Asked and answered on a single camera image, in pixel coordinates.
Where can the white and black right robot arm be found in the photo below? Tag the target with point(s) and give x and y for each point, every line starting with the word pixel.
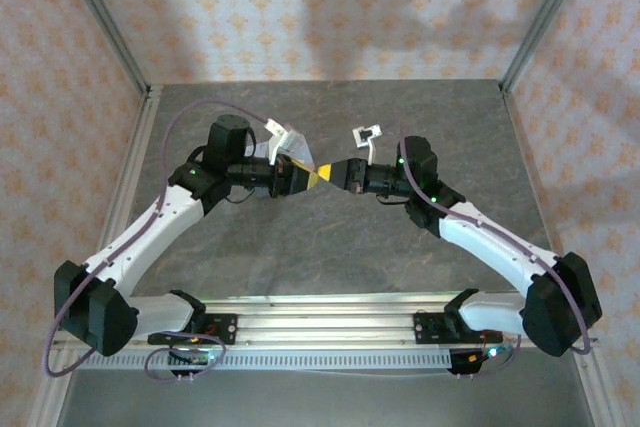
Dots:
pixel 485 239

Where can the grey stone-pattern table mat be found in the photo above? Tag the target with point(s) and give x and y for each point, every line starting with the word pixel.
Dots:
pixel 325 247

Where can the small circuit board green LED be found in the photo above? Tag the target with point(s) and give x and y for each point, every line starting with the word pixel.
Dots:
pixel 202 358
pixel 492 353

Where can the aluminium side frame rail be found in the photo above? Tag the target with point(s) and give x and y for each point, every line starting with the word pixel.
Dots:
pixel 125 187

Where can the narrow aluminium frame rail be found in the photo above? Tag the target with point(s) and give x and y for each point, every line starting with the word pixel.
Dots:
pixel 325 299

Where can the wide aluminium mounting rail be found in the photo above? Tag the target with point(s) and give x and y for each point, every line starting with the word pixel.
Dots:
pixel 325 327

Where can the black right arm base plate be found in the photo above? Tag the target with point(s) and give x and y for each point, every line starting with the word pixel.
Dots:
pixel 430 329

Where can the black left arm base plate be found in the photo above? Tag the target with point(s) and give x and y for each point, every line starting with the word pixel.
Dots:
pixel 225 328

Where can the aluminium frame post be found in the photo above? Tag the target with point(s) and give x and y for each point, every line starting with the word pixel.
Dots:
pixel 104 17
pixel 545 17

